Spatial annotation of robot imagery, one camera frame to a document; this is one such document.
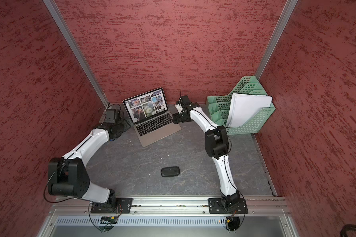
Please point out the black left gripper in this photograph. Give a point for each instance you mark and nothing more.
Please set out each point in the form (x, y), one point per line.
(127, 126)

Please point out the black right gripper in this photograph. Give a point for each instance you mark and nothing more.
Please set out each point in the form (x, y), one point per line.
(178, 118)

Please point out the silver laptop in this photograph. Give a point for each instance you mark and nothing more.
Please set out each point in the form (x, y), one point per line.
(151, 117)

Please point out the black wireless mouse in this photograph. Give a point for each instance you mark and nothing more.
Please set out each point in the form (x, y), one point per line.
(170, 171)

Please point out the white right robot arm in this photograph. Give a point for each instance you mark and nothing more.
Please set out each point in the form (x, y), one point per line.
(217, 147)

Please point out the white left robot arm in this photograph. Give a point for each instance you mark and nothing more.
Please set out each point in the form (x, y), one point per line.
(68, 177)

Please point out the green plastic desk organizer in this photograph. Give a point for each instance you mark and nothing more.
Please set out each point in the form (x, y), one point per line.
(219, 106)

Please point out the white paper stack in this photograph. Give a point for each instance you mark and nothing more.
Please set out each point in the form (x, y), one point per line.
(243, 107)

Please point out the green circuit board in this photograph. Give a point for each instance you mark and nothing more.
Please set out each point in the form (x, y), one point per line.
(109, 220)

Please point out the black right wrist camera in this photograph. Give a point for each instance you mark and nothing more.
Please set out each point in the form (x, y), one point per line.
(184, 100)

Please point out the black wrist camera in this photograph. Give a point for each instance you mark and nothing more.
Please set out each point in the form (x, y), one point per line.
(112, 116)
(184, 100)

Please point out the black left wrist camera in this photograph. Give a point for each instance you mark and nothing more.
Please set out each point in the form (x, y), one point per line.
(112, 116)

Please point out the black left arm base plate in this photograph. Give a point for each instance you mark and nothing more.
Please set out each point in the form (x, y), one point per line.
(120, 206)

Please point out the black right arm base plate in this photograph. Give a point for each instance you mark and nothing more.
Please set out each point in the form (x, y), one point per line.
(221, 206)

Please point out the right aluminium corner post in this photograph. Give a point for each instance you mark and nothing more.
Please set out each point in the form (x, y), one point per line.
(276, 35)

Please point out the aluminium corner post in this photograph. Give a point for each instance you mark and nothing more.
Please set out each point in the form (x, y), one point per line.
(58, 18)
(276, 35)

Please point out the aluminium front rail frame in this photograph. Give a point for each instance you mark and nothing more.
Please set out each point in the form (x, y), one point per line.
(164, 211)

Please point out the left aluminium corner post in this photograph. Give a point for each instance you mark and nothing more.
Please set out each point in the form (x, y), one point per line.
(58, 18)

